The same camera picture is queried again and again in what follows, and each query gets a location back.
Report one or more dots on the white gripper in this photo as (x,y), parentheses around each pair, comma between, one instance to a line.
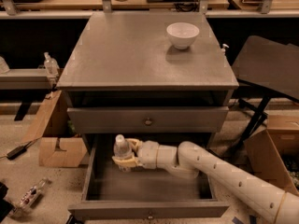
(148,154)

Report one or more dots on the clear plastic water bottle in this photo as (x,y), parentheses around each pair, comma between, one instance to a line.
(121,149)

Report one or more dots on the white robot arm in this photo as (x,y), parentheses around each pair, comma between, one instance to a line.
(187,160)

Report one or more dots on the closed grey upper drawer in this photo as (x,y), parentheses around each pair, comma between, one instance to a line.
(148,119)

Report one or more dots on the open grey lower drawer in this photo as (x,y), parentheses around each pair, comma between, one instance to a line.
(109,193)

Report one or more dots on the grey wooden drawer cabinet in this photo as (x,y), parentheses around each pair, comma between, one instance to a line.
(125,59)

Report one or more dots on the clear bottle on floor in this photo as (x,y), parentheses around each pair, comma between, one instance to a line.
(30,197)

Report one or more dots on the sanitizer pump bottle left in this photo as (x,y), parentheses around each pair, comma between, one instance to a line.
(51,66)

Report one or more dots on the small white pump bottle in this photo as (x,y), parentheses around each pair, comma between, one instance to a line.
(224,48)

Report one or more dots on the cardboard box left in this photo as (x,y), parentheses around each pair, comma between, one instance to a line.
(57,147)

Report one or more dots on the cardboard box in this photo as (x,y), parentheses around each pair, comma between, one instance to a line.
(57,147)
(266,148)

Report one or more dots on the black power adapter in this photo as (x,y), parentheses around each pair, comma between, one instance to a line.
(17,151)

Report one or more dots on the white ceramic bowl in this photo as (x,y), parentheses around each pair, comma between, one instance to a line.
(182,34)

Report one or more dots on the grey bench left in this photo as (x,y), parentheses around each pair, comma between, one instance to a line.
(25,86)

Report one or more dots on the cardboard box right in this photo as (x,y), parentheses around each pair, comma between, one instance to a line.
(266,148)

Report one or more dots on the wooden shelf with metal frame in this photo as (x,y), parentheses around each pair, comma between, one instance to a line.
(210,8)

